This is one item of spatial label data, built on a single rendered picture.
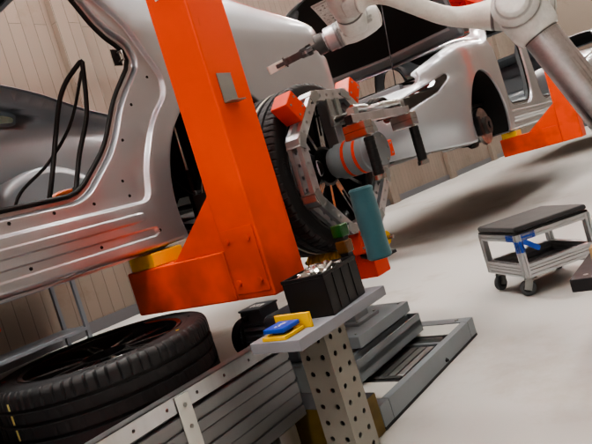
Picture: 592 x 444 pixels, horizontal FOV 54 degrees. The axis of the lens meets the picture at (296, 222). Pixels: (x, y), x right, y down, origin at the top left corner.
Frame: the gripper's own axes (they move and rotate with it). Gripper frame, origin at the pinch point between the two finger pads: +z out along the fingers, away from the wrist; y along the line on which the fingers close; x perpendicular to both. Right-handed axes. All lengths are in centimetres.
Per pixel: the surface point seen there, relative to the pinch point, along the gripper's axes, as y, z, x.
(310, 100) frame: -11.5, -7.7, -15.6
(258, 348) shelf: -94, 19, -59
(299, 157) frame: -23.3, 2.6, -30.2
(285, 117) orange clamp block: -20.3, 1.1, -16.2
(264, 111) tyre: -11.8, 8.9, -11.8
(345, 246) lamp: -58, -6, -55
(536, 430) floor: -87, -36, -113
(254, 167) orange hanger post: -55, 9, -22
